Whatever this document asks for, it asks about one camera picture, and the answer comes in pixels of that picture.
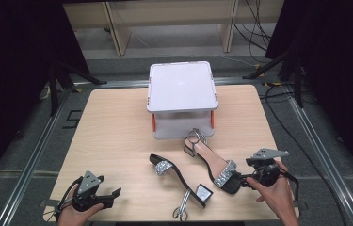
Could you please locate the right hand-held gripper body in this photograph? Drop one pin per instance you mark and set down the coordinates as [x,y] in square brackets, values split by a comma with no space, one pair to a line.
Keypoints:
[265,171]

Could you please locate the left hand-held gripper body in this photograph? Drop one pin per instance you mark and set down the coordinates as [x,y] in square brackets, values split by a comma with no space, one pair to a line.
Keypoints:
[91,183]

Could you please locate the black silver heeled sandal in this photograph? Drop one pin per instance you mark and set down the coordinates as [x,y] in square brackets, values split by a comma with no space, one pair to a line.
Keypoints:
[164,167]
[210,158]

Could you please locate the white shoe rack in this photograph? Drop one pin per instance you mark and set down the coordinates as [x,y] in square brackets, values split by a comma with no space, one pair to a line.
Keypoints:
[182,88]

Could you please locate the person's right hand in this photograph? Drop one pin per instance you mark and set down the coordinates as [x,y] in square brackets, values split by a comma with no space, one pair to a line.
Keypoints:
[277,194]

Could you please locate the person's left hand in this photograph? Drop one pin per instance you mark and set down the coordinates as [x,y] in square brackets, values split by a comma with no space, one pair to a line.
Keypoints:
[73,216]

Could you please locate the black metal stand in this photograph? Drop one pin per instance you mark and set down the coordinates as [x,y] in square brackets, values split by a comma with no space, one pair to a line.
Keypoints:
[298,84]
[53,91]

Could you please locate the black curtain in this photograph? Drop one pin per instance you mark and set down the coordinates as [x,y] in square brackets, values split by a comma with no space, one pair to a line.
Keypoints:
[340,72]
[11,78]

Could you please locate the light wooden shelf unit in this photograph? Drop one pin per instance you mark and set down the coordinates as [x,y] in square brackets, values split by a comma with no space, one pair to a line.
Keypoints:
[177,12]

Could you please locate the metal floor rail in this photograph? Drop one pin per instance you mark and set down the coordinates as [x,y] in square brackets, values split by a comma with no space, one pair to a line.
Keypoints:
[124,83]
[31,163]
[324,157]

